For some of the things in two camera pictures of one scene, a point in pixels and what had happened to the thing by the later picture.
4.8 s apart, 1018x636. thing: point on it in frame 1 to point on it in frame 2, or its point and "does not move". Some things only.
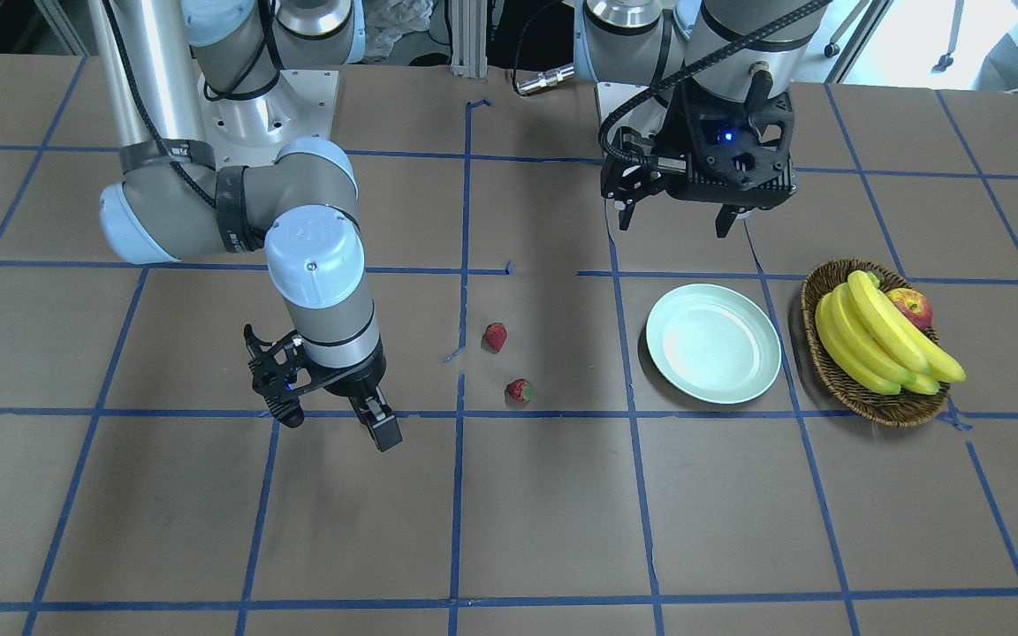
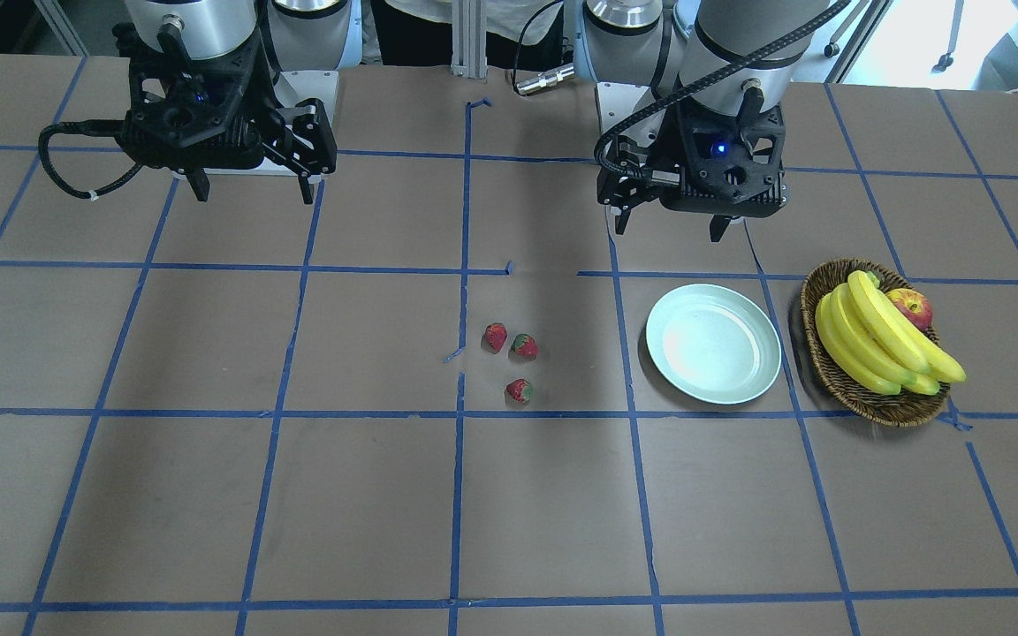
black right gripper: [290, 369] to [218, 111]
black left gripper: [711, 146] does not move
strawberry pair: [520, 389] does not move
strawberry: [496, 336] does not move
